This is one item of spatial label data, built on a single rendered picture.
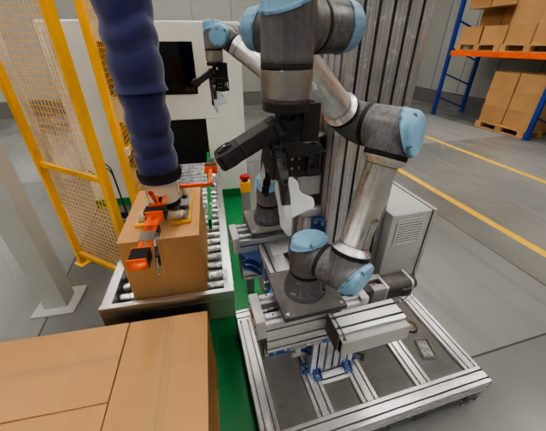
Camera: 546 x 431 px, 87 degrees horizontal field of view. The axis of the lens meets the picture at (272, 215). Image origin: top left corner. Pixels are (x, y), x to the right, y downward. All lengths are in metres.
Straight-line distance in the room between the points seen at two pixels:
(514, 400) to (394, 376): 0.77
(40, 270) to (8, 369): 0.96
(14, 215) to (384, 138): 2.22
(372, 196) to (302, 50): 0.48
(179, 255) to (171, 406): 0.67
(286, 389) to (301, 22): 1.66
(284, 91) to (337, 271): 0.56
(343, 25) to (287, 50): 0.11
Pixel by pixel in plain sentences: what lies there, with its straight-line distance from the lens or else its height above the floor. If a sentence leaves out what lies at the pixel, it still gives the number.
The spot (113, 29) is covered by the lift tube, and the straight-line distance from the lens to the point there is 1.49.
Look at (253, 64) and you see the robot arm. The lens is 1.22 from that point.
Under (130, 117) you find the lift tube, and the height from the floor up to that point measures 1.50.
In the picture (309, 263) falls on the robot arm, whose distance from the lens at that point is 0.90.
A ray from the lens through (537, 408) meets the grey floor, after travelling 2.50.
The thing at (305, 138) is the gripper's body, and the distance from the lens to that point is 0.48.
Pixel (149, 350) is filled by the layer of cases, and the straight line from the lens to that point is 1.62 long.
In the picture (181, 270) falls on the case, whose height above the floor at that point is 0.73.
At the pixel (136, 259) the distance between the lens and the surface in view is 1.20.
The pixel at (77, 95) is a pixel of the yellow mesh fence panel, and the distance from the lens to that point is 2.10.
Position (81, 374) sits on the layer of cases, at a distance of 1.67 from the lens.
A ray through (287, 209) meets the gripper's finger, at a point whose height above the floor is 1.57.
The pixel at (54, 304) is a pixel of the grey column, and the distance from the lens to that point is 2.88.
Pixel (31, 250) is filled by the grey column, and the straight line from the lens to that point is 2.58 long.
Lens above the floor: 1.80
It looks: 31 degrees down
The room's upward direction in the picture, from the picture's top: straight up
